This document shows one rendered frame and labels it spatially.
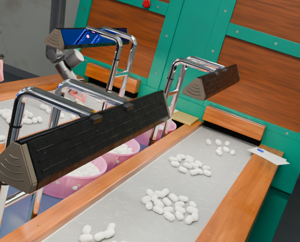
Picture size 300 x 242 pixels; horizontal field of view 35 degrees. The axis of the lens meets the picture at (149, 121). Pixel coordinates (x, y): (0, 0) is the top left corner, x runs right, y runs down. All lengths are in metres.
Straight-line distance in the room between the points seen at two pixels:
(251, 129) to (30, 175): 1.71
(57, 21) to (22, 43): 3.09
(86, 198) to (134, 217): 0.15
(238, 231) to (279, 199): 1.06
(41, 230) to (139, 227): 0.30
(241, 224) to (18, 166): 0.90
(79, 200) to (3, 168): 0.61
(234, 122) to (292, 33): 0.49
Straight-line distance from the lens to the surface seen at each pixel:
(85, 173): 1.55
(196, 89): 1.60
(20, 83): 2.26
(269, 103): 2.36
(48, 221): 1.21
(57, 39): 1.80
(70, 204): 1.30
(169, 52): 2.45
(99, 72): 2.54
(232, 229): 1.44
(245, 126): 2.32
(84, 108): 0.90
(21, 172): 0.72
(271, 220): 2.54
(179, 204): 1.49
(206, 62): 1.96
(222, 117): 2.34
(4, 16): 5.34
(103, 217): 1.33
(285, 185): 2.43
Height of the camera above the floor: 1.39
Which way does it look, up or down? 17 degrees down
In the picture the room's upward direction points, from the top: 16 degrees clockwise
